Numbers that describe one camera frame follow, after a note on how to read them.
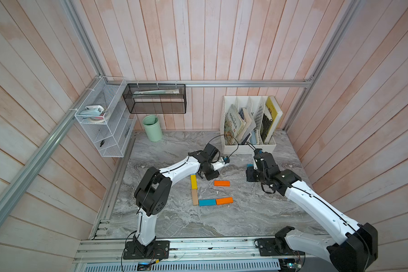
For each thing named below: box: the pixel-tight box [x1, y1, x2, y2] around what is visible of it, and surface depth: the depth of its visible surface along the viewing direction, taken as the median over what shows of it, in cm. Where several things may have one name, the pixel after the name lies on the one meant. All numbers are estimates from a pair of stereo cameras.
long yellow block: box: [190, 174, 198, 190], surface depth 95 cm
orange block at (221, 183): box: [213, 180, 231, 187], surface depth 97 cm
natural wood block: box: [190, 189, 199, 206], surface depth 90 cm
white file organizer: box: [220, 95, 283, 155], surface depth 106 cm
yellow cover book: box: [264, 95, 283, 144], surface depth 100 cm
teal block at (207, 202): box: [198, 198, 217, 207], surface depth 88 cm
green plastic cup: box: [142, 114, 164, 143], surface depth 111 cm
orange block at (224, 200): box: [215, 196, 234, 206], surface depth 90 cm
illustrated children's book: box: [223, 103, 246, 146], surface depth 106 cm
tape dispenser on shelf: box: [74, 104, 109, 123], surface depth 71 cm
